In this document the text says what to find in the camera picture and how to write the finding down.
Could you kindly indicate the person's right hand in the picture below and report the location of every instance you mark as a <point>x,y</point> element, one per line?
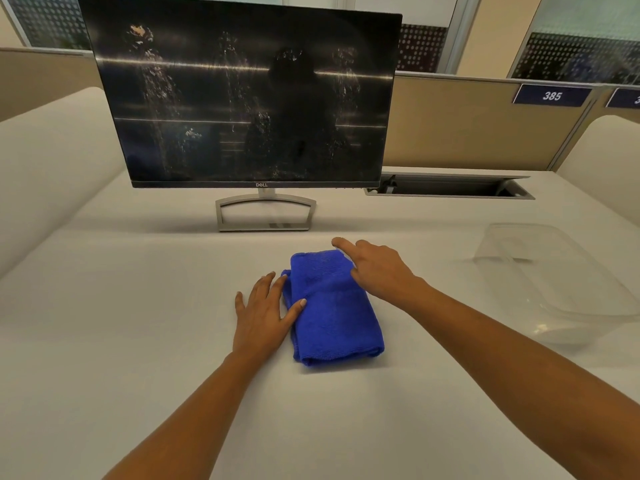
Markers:
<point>387,274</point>

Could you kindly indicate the person's left hand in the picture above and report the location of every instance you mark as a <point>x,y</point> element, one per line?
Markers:
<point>262,327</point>

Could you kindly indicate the person's left middle finger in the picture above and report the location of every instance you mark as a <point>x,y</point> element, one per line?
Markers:
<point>266,288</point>

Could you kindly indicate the person's left thumb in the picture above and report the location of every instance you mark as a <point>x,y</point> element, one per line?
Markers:
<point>296,312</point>

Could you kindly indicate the person's right thumb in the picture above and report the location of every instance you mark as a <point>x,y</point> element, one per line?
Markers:
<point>359,279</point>

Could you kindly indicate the person's left little finger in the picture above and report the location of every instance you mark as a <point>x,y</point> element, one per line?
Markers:
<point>240,305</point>

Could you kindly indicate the blue microfiber cloth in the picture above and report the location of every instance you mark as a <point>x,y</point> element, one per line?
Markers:
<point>335,319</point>

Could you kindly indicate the person's left forearm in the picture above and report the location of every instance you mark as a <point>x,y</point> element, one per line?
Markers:
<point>200,419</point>

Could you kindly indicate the person's right forearm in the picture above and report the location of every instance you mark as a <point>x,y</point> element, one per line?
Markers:
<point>525,379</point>

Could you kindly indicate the beige desk partition panel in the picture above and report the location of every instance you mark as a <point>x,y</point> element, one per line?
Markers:
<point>45,79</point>
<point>475,124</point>
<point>600,124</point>

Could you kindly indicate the black computer monitor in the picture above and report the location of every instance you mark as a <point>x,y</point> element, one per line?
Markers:
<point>240,94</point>

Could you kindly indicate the clear plastic container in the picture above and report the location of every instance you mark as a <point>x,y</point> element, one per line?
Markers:
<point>555,289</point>

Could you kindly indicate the white curved desk divider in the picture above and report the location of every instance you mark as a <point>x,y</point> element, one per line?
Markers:
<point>50,169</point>
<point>605,154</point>

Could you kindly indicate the window with dotted film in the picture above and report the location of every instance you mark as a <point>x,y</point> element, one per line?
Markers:
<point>580,39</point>
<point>425,39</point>
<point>50,19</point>

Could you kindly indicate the blue number sign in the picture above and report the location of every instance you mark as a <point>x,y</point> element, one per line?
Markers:
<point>625,98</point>
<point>552,95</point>

